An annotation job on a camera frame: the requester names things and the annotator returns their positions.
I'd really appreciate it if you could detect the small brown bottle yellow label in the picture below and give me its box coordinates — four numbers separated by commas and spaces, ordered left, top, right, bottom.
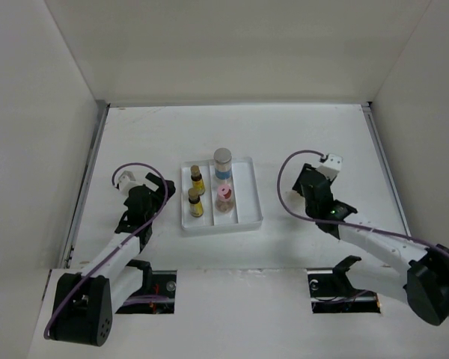
190, 165, 206, 196

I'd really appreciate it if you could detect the pink cap spice bottle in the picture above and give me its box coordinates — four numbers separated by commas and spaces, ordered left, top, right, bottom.
215, 184, 234, 213

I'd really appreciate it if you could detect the blue label jar silver lid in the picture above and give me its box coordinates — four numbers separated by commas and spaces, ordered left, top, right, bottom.
213, 147, 232, 181

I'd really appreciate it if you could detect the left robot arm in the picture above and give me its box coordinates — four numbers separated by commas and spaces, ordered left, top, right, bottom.
43, 173, 176, 347

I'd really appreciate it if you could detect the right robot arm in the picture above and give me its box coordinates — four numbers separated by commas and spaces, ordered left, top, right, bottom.
293, 159, 449, 326

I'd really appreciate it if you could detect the white divided tray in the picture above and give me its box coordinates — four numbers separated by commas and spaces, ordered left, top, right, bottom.
180, 157, 263, 236

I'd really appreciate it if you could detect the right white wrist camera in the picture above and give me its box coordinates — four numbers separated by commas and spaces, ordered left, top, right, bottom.
317, 153, 343, 183

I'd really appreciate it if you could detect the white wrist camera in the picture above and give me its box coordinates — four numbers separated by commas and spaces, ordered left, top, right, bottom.
117, 171, 138, 194
317, 153, 343, 183

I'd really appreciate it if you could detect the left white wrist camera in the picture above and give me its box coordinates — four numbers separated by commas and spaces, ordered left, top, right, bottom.
117, 171, 138, 194

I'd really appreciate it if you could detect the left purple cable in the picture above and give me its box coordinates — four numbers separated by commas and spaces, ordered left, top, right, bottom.
44, 162, 169, 340

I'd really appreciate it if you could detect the purple cable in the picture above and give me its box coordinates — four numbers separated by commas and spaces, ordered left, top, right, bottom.
44, 162, 169, 340
276, 150, 449, 270

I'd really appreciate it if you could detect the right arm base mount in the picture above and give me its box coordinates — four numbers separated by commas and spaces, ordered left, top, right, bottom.
307, 256, 381, 314

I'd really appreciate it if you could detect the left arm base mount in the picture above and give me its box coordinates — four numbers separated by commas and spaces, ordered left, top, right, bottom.
117, 260, 177, 315

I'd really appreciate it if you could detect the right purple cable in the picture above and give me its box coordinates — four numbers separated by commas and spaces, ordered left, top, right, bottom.
276, 150, 449, 270

